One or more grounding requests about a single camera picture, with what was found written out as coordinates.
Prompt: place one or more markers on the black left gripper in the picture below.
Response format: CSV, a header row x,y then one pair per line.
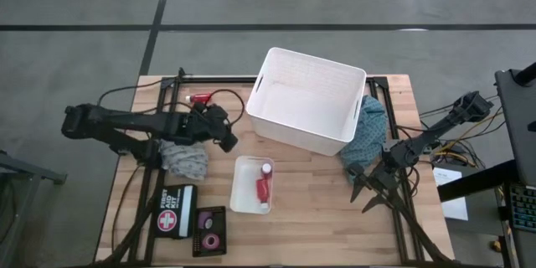
x,y
213,123

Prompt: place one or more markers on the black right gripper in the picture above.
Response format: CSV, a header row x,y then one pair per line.
x,y
383,180

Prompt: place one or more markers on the grey diamond patterned cloth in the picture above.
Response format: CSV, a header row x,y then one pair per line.
x,y
184,163

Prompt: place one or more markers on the teal patterned cloth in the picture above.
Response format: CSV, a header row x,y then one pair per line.
x,y
370,130

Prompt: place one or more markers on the small white plastic bin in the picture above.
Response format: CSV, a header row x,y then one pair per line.
x,y
245,188

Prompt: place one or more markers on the large white perforated basket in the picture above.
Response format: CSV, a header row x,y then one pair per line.
x,y
305,104

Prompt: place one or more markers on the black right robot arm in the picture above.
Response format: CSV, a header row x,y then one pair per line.
x,y
435,127

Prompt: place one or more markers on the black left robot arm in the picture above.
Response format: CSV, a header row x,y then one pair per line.
x,y
125,121

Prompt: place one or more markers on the white paper sheet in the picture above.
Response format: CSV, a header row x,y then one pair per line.
x,y
454,211

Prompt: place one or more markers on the black first aid kit pouch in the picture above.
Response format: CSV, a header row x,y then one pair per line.
x,y
167,207

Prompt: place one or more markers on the purple bandage tape roll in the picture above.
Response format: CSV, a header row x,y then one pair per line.
x,y
200,220

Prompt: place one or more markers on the small black plastic crate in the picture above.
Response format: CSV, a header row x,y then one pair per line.
x,y
221,222

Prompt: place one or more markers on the black desk support beam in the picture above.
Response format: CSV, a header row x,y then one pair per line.
x,y
473,182

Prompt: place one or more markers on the pink bandage tape roll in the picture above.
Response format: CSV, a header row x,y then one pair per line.
x,y
204,241

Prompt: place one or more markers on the black keyboard coloured keys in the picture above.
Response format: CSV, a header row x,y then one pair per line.
x,y
523,207

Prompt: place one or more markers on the dark grey side desk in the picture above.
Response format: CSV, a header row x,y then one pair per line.
x,y
519,134

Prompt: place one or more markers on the grey metal stand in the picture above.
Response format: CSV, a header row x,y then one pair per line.
x,y
33,173

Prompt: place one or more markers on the black aluminium rig frame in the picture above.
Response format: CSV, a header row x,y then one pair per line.
x,y
234,80

